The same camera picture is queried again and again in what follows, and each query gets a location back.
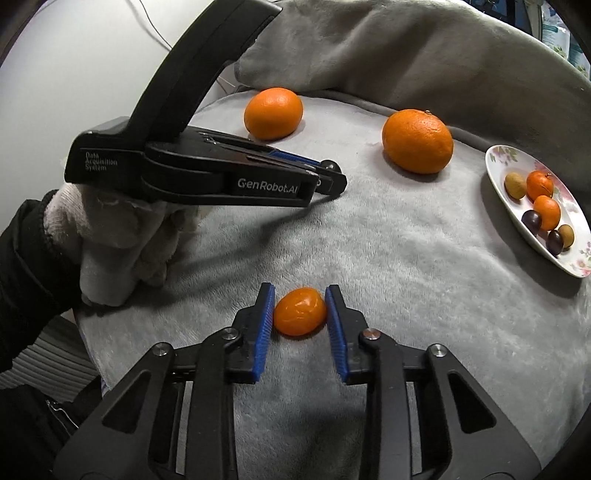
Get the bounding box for bumpy large orange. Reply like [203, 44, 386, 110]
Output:
[382, 109, 454, 175]

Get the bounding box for orange kumquat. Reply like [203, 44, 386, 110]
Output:
[273, 287, 328, 337]

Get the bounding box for dark plum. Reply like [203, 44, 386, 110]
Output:
[521, 210, 543, 236]
[546, 230, 564, 257]

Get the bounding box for white floral plate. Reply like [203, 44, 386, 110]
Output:
[485, 145, 590, 279]

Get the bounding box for white cable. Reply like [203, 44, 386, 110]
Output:
[126, 0, 174, 52]

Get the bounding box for white gloved left hand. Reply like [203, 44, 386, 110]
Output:
[43, 183, 199, 307]

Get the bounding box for smooth large orange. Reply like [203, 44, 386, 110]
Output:
[243, 87, 304, 141]

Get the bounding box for brown longan fruit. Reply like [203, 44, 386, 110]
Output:
[504, 172, 527, 201]
[558, 224, 575, 250]

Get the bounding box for black jacket left forearm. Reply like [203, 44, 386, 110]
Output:
[0, 190, 80, 371]

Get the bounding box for grey fleece blanket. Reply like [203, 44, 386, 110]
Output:
[77, 1, 590, 463]

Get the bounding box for small mandarin with stem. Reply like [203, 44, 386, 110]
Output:
[526, 170, 554, 202]

